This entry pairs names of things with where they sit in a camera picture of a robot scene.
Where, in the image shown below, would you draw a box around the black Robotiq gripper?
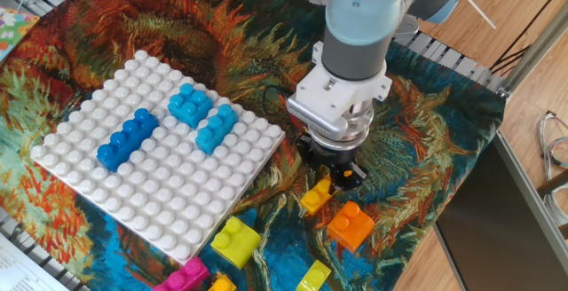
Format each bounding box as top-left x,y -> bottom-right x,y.
296,134 -> 368,191

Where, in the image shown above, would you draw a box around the printed white paper sheet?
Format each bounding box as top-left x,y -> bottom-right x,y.
0,232 -> 67,291

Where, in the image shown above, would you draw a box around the sunflower painting patterned cloth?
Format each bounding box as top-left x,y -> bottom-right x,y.
0,0 -> 507,291

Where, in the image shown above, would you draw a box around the white studded baseplate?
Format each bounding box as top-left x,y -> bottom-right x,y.
29,49 -> 286,265

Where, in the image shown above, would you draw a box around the white wrist adapter block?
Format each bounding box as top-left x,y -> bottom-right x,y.
295,41 -> 394,122

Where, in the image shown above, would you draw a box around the aluminium bar beside panel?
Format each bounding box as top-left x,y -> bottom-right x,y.
494,129 -> 568,256

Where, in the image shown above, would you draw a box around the orange two-stud block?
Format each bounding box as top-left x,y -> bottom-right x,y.
326,201 -> 375,255

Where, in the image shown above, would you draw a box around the small lime block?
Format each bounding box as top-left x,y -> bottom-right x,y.
295,258 -> 332,291

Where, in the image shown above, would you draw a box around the white zip tie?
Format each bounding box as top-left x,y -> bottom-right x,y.
447,0 -> 497,30

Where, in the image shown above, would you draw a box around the grey cable bundle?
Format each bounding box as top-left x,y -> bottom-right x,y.
535,111 -> 568,228

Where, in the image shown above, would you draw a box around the large yellow four-stud block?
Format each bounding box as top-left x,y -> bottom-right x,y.
207,273 -> 238,291

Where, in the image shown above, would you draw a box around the dark blue four-stud block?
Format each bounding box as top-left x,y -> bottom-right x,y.
96,107 -> 160,173

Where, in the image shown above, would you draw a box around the dark grey panel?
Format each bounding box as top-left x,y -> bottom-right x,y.
432,138 -> 568,291

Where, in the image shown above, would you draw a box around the small yellow four-stud block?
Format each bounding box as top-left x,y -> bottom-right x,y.
300,175 -> 334,216

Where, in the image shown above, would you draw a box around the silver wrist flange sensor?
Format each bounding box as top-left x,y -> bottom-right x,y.
286,96 -> 375,153

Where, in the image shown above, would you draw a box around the black floor cables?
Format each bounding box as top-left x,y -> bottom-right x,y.
490,0 -> 568,75

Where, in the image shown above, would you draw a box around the light blue three-stud block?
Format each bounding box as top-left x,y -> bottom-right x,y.
194,103 -> 240,155

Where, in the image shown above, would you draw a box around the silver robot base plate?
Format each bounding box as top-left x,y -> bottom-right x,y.
392,13 -> 421,39

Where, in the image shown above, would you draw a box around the large lime two-stud block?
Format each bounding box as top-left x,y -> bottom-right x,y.
209,216 -> 262,271

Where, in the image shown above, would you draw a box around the light blue square block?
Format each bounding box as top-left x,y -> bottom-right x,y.
167,83 -> 215,130

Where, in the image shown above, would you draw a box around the floral patterned sheet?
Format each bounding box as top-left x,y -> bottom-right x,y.
0,5 -> 41,64

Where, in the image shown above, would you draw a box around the magenta three-stud block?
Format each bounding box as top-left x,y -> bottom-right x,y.
152,256 -> 210,291

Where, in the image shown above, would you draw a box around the aluminium frame post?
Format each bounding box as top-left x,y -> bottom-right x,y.
496,0 -> 568,99

